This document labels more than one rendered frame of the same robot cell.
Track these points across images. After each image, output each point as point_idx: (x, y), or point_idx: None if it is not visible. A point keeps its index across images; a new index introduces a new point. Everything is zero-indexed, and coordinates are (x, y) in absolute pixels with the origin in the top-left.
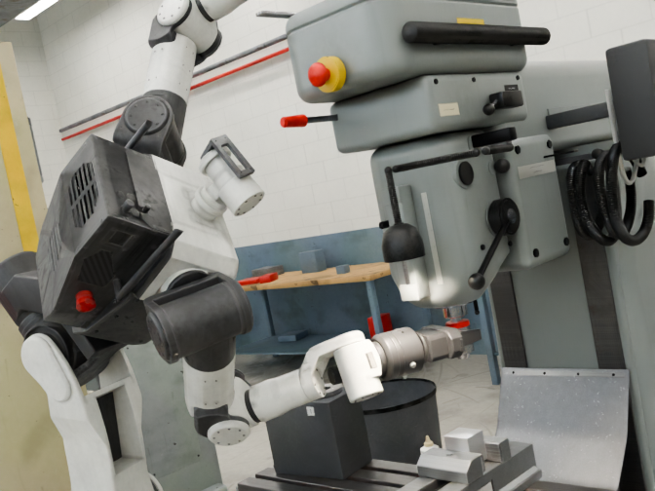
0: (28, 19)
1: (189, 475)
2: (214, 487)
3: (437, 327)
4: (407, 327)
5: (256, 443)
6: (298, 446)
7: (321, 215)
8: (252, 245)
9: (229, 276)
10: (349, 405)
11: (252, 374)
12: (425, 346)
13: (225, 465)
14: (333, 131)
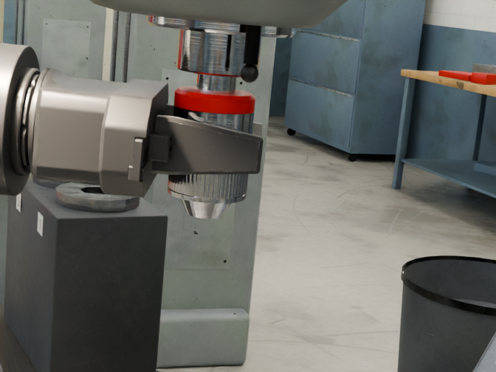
0: None
1: (203, 283)
2: (232, 311)
3: (135, 86)
4: (19, 46)
5: (355, 282)
6: (23, 286)
7: None
8: (491, 32)
9: None
10: (123, 246)
11: (423, 198)
12: (33, 120)
13: (297, 291)
14: None
